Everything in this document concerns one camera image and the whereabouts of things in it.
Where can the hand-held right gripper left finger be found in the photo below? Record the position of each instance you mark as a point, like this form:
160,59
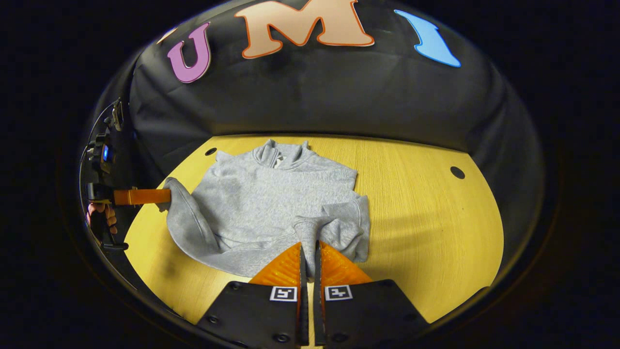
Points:
256,315

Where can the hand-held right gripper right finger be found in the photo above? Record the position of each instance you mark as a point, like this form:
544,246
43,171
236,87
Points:
363,310

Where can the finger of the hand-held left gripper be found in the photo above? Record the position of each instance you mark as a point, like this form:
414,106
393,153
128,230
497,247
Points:
143,196

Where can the grey sweatshirt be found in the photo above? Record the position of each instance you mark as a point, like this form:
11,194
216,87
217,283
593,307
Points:
271,203

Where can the black backdrop cloth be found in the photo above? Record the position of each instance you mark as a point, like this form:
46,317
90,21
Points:
315,92

